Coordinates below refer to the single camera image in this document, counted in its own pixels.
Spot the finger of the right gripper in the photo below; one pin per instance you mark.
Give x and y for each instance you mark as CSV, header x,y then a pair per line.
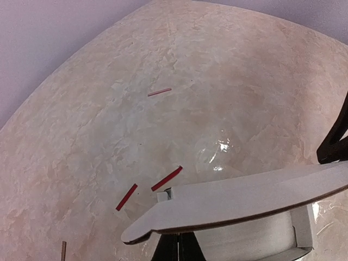
x,y
334,147

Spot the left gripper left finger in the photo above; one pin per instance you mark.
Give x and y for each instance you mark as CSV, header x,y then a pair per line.
x,y
167,248

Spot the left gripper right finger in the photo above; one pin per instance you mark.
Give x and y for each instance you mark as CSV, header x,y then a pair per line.
x,y
189,248

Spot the white paper box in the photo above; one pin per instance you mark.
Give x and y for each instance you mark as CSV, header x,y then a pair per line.
x,y
266,216

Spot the straight red tape strip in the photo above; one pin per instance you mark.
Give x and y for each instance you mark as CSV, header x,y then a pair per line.
x,y
126,197

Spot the bent red tape strip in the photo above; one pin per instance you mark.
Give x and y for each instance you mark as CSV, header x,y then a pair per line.
x,y
167,178

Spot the thin distant tape strip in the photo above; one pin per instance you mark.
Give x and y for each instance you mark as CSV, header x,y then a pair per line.
x,y
159,92

